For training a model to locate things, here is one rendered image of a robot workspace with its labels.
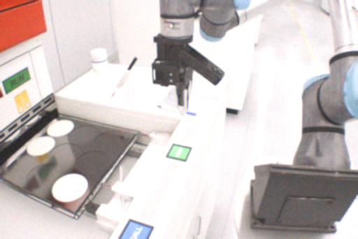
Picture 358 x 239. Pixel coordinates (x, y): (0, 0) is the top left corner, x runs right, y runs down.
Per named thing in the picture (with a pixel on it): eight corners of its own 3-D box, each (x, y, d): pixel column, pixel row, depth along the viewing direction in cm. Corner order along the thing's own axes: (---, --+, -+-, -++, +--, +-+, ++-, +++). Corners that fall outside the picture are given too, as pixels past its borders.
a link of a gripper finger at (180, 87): (181, 98, 65) (180, 66, 60) (187, 100, 65) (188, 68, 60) (175, 108, 61) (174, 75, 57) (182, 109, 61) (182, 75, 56)
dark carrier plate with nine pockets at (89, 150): (-6, 174, 67) (-7, 172, 67) (59, 117, 95) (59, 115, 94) (75, 213, 58) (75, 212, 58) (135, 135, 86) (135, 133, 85)
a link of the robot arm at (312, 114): (328, 135, 67) (328, 90, 69) (359, 128, 53) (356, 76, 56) (292, 131, 66) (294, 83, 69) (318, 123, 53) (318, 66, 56)
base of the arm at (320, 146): (331, 170, 66) (333, 136, 67) (362, 170, 51) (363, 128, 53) (284, 167, 67) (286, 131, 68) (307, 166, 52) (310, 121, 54)
